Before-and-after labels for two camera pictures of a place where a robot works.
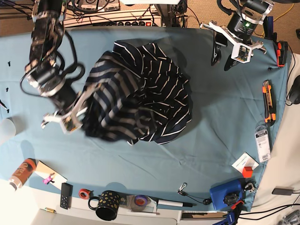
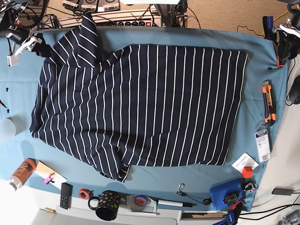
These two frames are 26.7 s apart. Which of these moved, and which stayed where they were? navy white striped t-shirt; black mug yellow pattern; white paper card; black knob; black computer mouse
Moved: navy white striped t-shirt
Stayed: white paper card; black mug yellow pattern; black knob; black computer mouse
